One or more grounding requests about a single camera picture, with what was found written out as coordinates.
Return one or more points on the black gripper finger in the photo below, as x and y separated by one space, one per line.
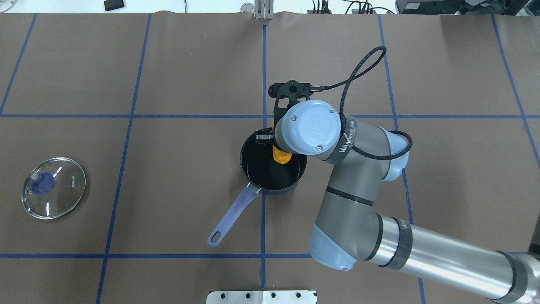
264 138

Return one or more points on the orange corn cob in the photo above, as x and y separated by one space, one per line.
280 156

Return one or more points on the glass lid blue knob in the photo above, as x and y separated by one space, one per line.
53 188

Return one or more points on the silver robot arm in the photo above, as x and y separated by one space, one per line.
347 229

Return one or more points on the black monitor base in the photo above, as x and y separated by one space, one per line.
427 7

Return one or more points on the small black device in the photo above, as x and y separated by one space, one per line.
110 5

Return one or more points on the blue saucepan with handle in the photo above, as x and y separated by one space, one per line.
264 175

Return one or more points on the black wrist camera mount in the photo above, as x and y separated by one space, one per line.
293 91

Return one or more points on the aluminium frame post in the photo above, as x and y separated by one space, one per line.
263 9

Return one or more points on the white camera stand base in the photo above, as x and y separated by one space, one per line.
263 297

